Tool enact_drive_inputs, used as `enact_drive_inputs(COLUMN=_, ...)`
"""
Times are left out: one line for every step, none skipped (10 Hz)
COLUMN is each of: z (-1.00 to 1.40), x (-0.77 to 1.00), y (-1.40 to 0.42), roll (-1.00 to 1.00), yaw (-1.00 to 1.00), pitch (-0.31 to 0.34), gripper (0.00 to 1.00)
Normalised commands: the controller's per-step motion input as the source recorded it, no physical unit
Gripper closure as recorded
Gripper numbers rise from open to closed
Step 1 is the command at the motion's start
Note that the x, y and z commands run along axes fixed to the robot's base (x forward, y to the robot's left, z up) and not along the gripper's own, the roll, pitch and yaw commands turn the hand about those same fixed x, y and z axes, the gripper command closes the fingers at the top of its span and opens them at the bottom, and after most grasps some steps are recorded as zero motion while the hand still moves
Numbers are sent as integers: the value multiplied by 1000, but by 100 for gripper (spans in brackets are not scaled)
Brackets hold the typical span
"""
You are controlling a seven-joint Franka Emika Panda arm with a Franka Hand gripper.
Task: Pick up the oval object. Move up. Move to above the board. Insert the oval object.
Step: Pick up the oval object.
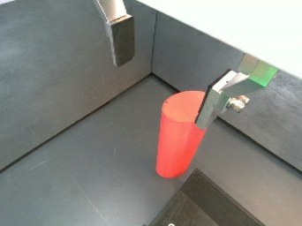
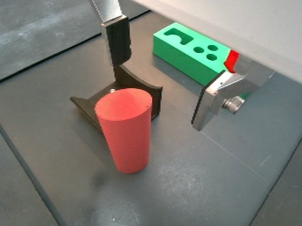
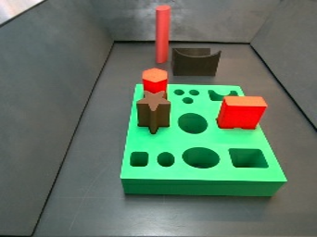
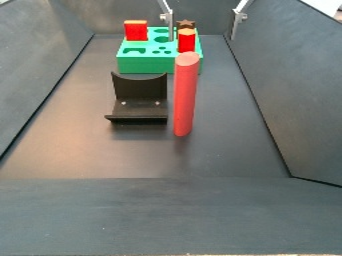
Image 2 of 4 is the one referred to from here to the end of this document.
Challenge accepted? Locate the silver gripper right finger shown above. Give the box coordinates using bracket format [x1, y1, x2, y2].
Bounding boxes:
[191, 56, 275, 131]

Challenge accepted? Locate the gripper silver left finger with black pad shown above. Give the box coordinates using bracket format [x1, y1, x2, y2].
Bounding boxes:
[88, 0, 132, 68]

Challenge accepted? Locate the red oval cylinder peg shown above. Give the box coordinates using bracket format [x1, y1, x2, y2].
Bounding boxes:
[95, 88, 152, 173]

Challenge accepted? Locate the green foam shape board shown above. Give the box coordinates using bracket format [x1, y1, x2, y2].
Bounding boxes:
[154, 23, 231, 86]

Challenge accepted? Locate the red square block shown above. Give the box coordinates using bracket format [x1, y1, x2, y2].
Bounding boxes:
[224, 49, 239, 73]

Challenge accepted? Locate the black curved block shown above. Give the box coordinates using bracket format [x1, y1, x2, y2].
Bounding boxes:
[69, 64, 164, 131]

